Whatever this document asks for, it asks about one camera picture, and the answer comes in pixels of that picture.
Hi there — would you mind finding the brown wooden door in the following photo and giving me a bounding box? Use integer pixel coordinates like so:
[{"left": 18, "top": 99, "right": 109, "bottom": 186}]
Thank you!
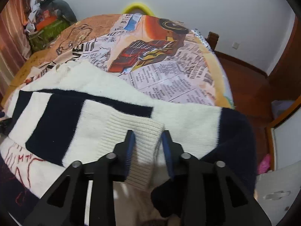
[{"left": 267, "top": 18, "right": 301, "bottom": 100}]

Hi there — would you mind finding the wooden bed post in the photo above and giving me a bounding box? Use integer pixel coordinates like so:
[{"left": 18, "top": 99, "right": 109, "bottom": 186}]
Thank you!
[{"left": 206, "top": 32, "right": 219, "bottom": 50}]

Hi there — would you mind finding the orange box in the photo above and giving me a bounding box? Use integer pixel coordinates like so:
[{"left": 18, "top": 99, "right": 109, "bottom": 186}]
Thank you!
[{"left": 36, "top": 16, "right": 57, "bottom": 31}]

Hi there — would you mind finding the striped red brown curtain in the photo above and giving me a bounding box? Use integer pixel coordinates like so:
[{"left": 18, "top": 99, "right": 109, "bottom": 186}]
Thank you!
[{"left": 1, "top": 0, "right": 32, "bottom": 96}]

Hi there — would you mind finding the grey plush toy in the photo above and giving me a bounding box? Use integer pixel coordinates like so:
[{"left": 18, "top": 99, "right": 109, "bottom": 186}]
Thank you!
[{"left": 49, "top": 0, "right": 78, "bottom": 24}]

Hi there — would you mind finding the green fabric storage box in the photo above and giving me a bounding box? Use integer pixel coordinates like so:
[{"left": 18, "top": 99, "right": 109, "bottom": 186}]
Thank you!
[{"left": 27, "top": 19, "right": 70, "bottom": 53}]

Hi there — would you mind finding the white wall socket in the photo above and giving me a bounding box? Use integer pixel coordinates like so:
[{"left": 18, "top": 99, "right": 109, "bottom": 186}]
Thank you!
[{"left": 232, "top": 42, "right": 239, "bottom": 50}]

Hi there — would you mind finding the printed newspaper pattern bedspread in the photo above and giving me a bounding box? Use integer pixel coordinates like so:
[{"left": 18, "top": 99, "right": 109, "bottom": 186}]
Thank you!
[{"left": 3, "top": 14, "right": 234, "bottom": 108}]

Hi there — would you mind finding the black white striped sweater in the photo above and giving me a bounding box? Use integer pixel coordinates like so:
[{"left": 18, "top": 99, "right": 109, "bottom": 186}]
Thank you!
[{"left": 1, "top": 61, "right": 256, "bottom": 225}]

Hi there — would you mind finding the yellow curved headrest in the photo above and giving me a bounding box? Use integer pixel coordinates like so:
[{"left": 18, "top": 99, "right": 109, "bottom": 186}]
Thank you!
[{"left": 122, "top": 2, "right": 155, "bottom": 16}]

